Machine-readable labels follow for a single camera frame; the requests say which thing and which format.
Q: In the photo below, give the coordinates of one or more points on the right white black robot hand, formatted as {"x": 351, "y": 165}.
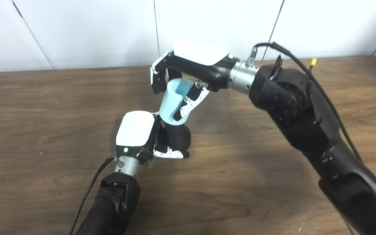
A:
{"x": 201, "y": 62}

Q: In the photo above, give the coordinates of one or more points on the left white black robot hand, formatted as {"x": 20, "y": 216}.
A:
{"x": 134, "y": 130}

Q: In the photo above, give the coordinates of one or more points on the black funnel-shaped nozzle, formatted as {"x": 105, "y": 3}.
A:
{"x": 178, "y": 137}

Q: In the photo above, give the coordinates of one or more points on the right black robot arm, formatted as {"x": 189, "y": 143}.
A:
{"x": 305, "y": 120}

